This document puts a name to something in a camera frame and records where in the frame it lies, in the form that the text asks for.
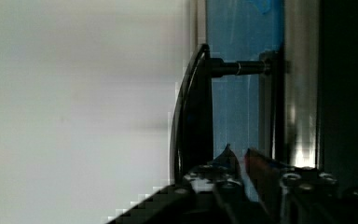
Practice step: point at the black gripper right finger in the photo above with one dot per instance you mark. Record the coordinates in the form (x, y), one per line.
(292, 195)

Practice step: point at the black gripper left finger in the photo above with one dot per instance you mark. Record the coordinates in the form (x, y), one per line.
(219, 190)

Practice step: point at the black toaster oven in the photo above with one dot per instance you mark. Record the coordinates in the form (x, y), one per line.
(279, 77)

